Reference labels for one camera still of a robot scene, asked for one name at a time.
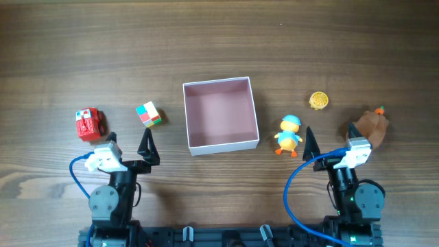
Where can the white box pink interior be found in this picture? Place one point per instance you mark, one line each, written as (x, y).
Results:
(220, 116)

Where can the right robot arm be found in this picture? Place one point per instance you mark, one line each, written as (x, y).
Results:
(358, 202)

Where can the multicolour puzzle cube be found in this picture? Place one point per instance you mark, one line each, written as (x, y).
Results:
(148, 114)

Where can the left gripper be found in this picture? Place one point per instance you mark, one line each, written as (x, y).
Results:
(149, 155)

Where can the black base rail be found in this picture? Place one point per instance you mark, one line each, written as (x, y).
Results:
(198, 237)

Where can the red toy fire truck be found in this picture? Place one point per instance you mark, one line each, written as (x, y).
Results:
(89, 124)

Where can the yellow duck toy blue hat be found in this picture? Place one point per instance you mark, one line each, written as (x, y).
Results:
(288, 139)

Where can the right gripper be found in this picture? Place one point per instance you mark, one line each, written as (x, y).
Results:
(311, 149)

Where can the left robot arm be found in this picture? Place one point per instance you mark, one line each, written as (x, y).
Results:
(111, 205)

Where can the yellow round ball toy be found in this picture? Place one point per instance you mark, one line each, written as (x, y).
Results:
(318, 100)

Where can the brown plush toy with carrot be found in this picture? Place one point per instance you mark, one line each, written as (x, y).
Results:
(373, 126)

